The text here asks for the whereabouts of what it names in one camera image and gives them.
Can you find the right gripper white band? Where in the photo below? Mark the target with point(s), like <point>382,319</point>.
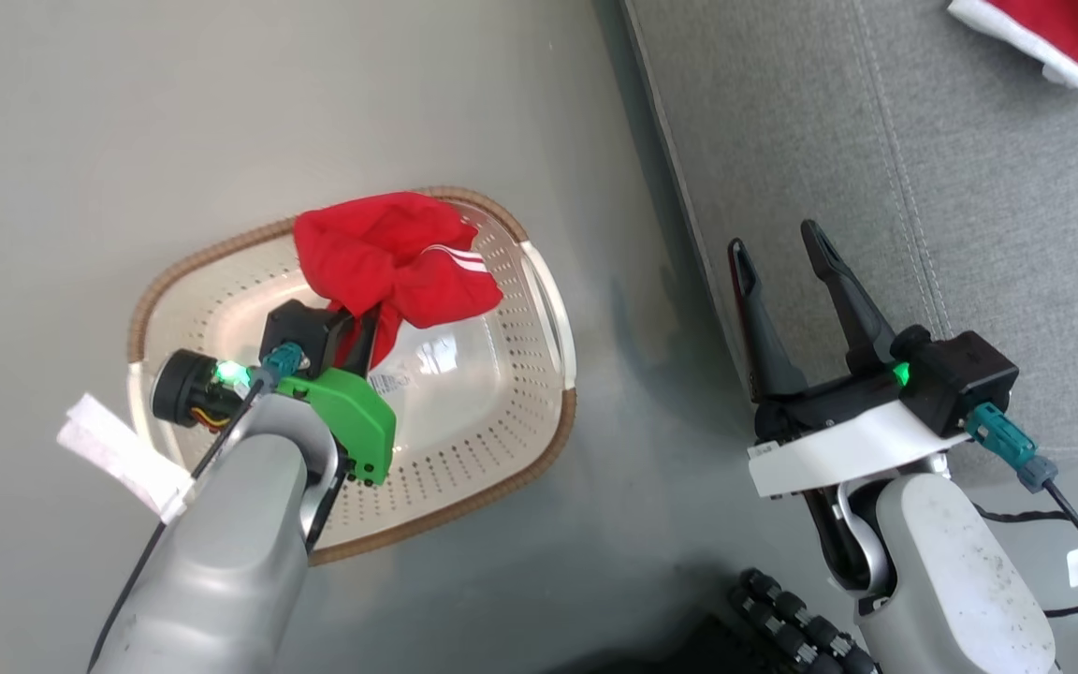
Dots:
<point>838,445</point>

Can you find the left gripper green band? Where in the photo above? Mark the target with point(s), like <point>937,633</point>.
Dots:
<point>352,421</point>

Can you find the red garment thin striped cuffs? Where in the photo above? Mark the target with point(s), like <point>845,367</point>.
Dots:
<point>361,253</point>

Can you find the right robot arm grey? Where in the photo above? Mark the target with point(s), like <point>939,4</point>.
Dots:
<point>951,580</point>

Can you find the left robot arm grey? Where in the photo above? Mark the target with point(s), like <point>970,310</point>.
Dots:
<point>221,552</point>

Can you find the grey fabric sofa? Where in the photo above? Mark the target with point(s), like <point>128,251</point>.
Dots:
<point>876,140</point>

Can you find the white barcode sticker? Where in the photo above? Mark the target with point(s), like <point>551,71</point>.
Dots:
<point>389,381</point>

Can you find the white perforated basket brown rim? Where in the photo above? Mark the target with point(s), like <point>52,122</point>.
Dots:
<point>464,421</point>

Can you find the white paper tag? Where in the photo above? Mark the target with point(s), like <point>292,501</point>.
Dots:
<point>118,454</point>

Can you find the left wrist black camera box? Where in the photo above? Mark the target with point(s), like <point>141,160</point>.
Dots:
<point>300,328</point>

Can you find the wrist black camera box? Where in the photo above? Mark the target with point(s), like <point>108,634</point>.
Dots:
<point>960,374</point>
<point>300,328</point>

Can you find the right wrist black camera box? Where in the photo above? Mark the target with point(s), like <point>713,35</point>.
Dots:
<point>960,374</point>

